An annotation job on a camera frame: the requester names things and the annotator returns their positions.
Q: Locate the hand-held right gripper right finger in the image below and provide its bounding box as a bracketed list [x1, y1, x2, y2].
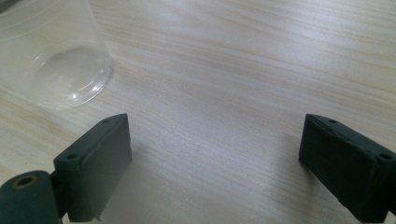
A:
[298, 113, 396, 224]

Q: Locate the clear plastic cup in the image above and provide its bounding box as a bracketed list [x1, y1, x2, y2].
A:
[0, 0, 114, 111]

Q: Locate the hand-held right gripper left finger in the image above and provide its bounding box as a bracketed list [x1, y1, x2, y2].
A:
[53, 113, 133, 224]

